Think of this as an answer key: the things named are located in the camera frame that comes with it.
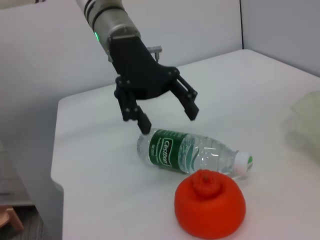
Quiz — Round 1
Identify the pale green glass fruit plate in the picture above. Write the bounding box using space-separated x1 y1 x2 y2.
284 91 320 156

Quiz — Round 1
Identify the left arm connector cable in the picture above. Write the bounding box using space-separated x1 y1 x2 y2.
147 44 163 62

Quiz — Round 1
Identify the wooden stool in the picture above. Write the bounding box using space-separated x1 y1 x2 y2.
0 204 25 235

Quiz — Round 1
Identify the clear green-label water bottle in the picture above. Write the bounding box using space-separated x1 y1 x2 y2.
136 127 253 180

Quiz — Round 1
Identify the grey cabinet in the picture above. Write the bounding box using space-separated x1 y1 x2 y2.
0 138 35 208

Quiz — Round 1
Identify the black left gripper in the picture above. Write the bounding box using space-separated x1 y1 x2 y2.
108 34 200 135

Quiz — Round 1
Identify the red-orange toy orange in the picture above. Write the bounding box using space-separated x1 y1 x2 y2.
174 169 247 237

